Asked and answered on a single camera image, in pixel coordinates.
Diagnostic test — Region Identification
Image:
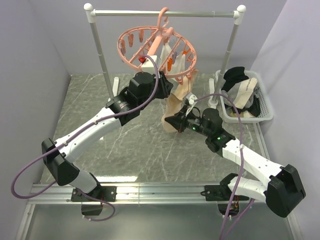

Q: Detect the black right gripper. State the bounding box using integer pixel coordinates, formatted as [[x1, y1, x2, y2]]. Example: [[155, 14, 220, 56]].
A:
[[164, 105, 211, 138]]

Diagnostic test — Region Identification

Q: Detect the beige underwear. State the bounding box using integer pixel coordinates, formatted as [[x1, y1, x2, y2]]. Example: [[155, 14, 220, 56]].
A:
[[161, 69, 199, 133]]

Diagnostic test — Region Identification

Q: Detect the grey white underwear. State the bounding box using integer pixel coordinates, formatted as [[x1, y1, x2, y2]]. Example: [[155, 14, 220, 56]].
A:
[[226, 77, 258, 110]]

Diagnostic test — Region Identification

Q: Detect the black underwear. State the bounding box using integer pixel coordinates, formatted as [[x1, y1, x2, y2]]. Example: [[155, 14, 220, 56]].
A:
[[221, 66, 249, 92]]

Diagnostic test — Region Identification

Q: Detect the cream underwear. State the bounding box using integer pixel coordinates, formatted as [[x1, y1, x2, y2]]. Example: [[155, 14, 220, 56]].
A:
[[160, 42, 186, 75]]

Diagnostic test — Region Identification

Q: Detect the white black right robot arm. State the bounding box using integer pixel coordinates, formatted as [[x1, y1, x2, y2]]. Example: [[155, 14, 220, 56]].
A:
[[164, 106, 306, 218]]

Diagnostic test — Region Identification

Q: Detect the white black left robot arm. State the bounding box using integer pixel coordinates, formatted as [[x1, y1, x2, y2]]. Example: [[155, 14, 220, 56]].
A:
[[41, 72, 173, 201]]

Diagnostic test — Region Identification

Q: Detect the pink round clip hanger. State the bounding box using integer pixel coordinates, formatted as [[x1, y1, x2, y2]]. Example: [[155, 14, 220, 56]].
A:
[[117, 7, 197, 84]]

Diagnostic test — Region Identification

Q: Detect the clothes pile in basket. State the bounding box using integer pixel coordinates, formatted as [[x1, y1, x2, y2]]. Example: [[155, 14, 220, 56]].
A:
[[223, 86, 261, 118]]

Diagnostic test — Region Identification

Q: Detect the white plastic laundry basket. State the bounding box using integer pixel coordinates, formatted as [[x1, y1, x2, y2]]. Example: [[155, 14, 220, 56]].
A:
[[219, 66, 274, 124]]

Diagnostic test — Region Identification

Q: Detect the white metal drying rack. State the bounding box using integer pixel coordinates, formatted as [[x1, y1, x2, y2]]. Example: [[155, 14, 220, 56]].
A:
[[83, 3, 247, 97]]

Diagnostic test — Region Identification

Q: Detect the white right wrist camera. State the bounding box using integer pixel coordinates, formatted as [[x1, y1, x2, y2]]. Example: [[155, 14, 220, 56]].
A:
[[185, 92, 198, 116]]

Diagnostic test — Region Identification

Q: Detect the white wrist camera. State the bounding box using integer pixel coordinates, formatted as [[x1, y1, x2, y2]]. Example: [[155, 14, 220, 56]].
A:
[[138, 56, 156, 75], [185, 92, 198, 116]]

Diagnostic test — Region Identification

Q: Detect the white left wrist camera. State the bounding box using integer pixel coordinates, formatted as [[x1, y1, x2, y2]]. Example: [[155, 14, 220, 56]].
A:
[[138, 56, 156, 75]]

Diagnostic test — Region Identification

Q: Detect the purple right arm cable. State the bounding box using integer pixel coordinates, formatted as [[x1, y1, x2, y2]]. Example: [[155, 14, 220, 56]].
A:
[[193, 93, 256, 240]]

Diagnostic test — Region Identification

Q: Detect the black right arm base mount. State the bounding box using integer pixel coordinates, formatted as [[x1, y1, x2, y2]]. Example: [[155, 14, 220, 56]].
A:
[[200, 173, 249, 218]]

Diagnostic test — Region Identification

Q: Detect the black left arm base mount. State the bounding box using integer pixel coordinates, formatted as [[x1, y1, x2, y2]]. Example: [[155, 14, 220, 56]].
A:
[[70, 185, 117, 217]]

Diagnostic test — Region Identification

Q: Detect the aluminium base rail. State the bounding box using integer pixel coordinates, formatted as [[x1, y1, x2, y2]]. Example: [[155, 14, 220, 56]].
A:
[[27, 182, 271, 206]]

